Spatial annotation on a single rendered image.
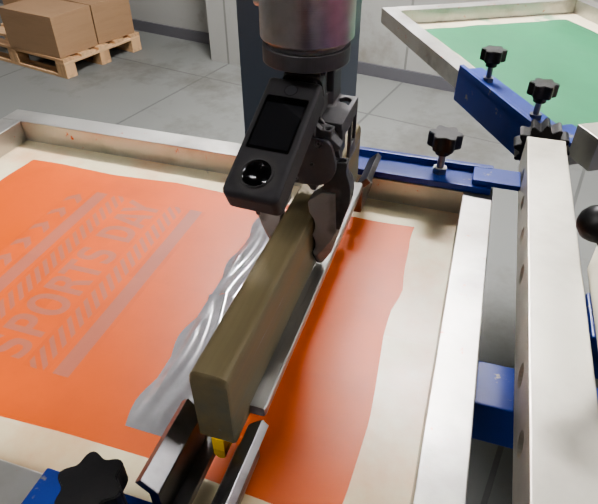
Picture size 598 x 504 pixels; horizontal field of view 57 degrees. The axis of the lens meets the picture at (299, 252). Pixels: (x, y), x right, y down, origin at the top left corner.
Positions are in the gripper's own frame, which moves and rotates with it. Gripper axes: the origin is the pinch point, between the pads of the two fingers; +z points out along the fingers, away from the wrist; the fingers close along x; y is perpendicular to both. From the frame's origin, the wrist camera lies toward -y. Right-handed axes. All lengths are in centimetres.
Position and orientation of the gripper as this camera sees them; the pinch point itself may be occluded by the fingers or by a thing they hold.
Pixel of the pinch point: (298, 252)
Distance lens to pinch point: 55.0
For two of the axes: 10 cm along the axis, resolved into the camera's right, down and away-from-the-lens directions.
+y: 3.0, -6.0, 7.4
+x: -9.5, -1.9, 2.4
